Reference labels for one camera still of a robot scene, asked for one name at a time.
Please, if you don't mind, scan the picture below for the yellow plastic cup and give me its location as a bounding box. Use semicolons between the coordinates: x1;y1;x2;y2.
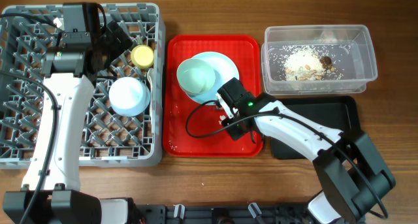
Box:
131;45;154;69

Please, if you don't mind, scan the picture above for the green bowl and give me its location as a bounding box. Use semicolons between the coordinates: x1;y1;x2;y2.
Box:
176;58;216;95

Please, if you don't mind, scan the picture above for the food leftovers rice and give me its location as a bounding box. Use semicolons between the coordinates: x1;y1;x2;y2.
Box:
268;44;352;81

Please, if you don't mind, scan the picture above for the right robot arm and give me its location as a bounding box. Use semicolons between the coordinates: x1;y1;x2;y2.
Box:
216;78;396;223

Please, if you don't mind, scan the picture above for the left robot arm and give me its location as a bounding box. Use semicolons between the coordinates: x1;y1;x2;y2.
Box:
3;2;142;223

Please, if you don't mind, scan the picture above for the grey dishwasher rack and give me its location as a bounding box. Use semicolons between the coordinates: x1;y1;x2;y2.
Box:
1;3;165;169

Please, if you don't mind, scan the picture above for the crumpled white tissue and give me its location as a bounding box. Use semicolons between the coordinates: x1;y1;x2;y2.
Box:
219;115;227;124

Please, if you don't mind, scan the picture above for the red plastic tray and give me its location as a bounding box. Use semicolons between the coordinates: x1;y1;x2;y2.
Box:
163;35;264;157

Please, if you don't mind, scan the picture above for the light blue plate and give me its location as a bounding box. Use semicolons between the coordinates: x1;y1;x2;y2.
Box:
187;52;240;104

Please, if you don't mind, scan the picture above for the clear plastic bin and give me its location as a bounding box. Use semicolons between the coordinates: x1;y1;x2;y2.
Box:
261;25;378;95

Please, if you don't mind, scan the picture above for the black plastic tray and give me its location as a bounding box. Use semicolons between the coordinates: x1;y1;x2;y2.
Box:
266;95;366;161

